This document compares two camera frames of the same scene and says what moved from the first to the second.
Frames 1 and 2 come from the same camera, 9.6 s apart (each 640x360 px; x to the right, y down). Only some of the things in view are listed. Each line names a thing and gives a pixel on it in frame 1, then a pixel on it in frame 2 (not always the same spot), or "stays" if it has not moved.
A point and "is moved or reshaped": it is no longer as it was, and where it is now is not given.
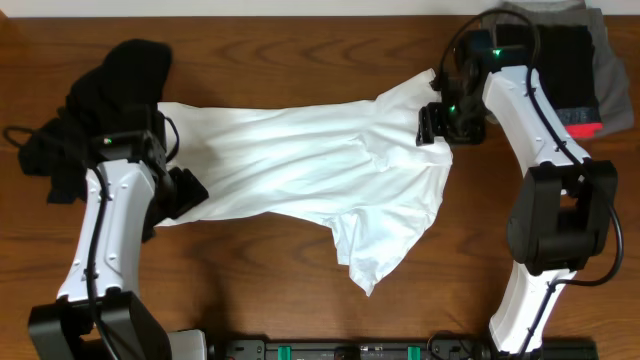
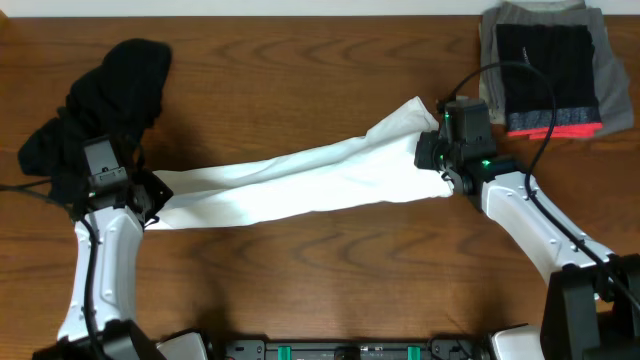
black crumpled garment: x=110 y=99 stays
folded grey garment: x=615 y=91 stays
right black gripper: x=431 y=124 to x=425 y=157
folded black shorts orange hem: x=565 y=57 stays
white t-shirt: x=355 y=159 is moved or reshaped
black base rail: x=435 y=349 stays
